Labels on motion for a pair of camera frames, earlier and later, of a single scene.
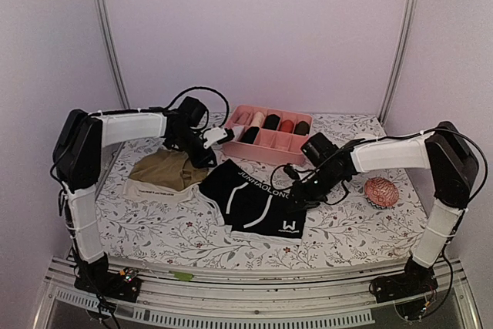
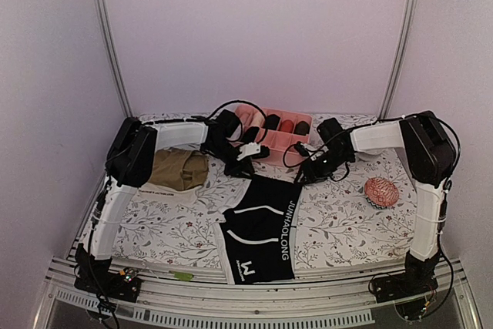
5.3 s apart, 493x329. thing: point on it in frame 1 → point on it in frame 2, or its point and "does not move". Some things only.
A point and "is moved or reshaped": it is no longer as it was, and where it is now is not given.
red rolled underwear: (286, 125) does not move
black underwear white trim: (253, 207) is moved or reshaped
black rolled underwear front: (249, 135) does not move
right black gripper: (302, 196) → (312, 173)
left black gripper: (201, 161) → (236, 171)
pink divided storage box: (267, 133) does not move
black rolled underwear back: (271, 122) does not move
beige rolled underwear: (258, 119) does not move
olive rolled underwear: (302, 128) does not move
